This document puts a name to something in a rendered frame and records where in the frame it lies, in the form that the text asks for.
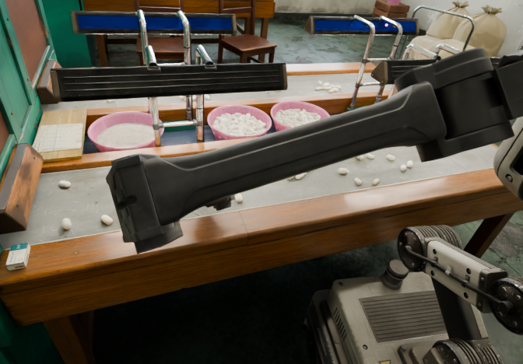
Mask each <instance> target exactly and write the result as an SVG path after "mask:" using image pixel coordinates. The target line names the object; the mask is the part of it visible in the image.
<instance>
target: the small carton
mask: <svg viewBox="0 0 523 364"><path fill-rule="evenodd" d="M29 254H30V245H29V243H19V244H14V245H11V247H10V251H9V255H8V258H7V261H6V265H5V266H6V267H7V269H8V271H11V270H16V269H20V268H26V265H27V261H28V258H29Z"/></svg>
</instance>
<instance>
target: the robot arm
mask: <svg viewBox="0 0 523 364"><path fill-rule="evenodd" d="M394 82H395V86H396V89H397V91H398V92H397V93H396V94H395V95H394V96H392V97H390V98H388V99H386V100H383V101H381V102H379V103H375V104H372V105H370V106H366V107H362V108H359V109H356V110H351V111H348V112H345V113H342V114H337V115H335V116H331V117H326V118H324V119H321V120H318V121H313V122H310V123H307V124H302V125H299V126H296V127H293V128H288V129H286V130H282V131H277V132H275V133H271V134H269V135H264V136H261V137H258V138H253V139H251V140H247V141H245V142H240V143H237V144H234V145H229V146H226V147H223V148H220V149H215V150H212V151H209V152H204V153H199V154H195V155H190V156H179V157H170V158H160V156H157V155H150V154H144V153H139V154H132V155H130V156H124V157H121V158H119V159H116V160H114V161H111V165H112V167H111V169H110V171H109V173H108V174H107V176H106V181H107V184H108V185H109V188H110V190H111V195H112V198H113V201H114V206H115V209H116V212H117V215H118V220H119V222H120V226H121V231H122V234H123V236H122V238H123V241H124V243H130V242H134V244H135V249H136V252H137V254H140V253H143V252H146V251H149V250H153V249H156V248H158V247H162V246H164V245H166V244H169V243H171V242H173V241H174V240H176V239H178V238H180V237H182V236H183V233H182V229H181V225H180V222H179V220H180V219H181V218H183V217H185V216H186V215H188V214H189V213H191V212H193V211H195V210H197V209H199V208H201V207H203V206H205V207H207V208H209V207H212V206H213V208H216V210H217V211H219V210H222V209H225V208H229V207H231V201H232V200H234V199H235V197H234V195H235V194H239V193H242V192H245V191H249V190H252V189H255V188H257V187H262V186H265V185H267V184H272V183H275V182H277V181H280V180H285V179H287V178H290V177H294V176H297V175H300V174H302V173H307V172H310V171H312V170H316V169H320V168H322V167H325V166H329V165H332V164H335V163H339V162H342V161H345V160H348V159H352V158H355V157H357V156H361V155H364V154H367V153H370V152H374V151H377V150H380V149H386V148H392V147H402V146H405V147H411V146H416V148H417V151H418V153H419V157H420V160H421V163H423V162H428V161H433V160H436V159H443V158H446V157H449V156H453V155H455V154H458V153H460V152H465V151H469V150H471V149H477V148H479V147H483V146H486V145H490V144H493V143H496V142H501V141H503V140H506V139H508V138H512V137H514V132H513V129H512V127H511V123H510V120H513V119H515V118H518V117H523V48H522V49H521V50H519V51H515V52H513V53H510V54H505V55H504V56H503V58H502V60H501V61H500V63H499V64H498V66H497V68H496V69H494V70H493V66H492V63H491V61H490V57H487V56H486V52H485V49H484V47H476V48H473V49H469V50H467V51H463V52H460V53H457V54H453V55H452V56H449V57H447V58H444V59H441V60H439V61H436V62H434V63H433V64H429V65H424V66H421V67H418V68H414V69H412V70H410V71H408V72H406V73H405V74H403V75H401V76H399V77H398V78H397V79H396V80H395V81H394Z"/></svg>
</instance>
